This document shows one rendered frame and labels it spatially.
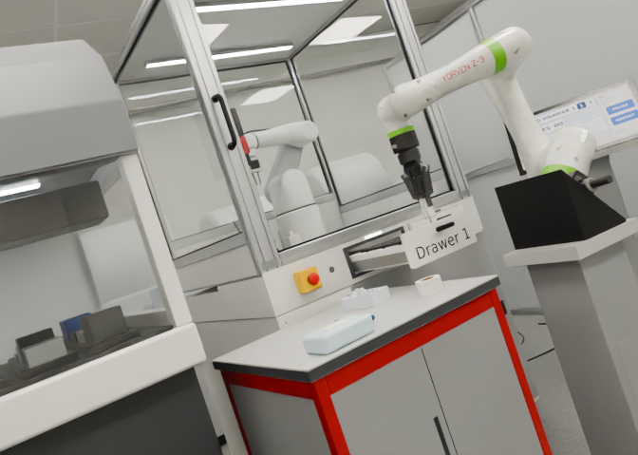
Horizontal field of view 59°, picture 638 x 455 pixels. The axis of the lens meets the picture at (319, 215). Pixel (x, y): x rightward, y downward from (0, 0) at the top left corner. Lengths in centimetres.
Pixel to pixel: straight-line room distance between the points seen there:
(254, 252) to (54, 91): 75
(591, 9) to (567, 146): 157
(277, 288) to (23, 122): 89
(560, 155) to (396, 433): 98
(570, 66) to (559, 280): 185
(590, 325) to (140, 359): 123
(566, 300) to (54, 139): 145
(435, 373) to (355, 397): 23
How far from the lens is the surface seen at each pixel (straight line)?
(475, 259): 240
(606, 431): 199
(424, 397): 142
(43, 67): 160
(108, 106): 154
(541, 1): 355
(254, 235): 186
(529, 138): 208
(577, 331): 186
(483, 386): 155
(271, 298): 185
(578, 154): 189
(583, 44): 341
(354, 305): 172
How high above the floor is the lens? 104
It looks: 1 degrees up
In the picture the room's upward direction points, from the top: 19 degrees counter-clockwise
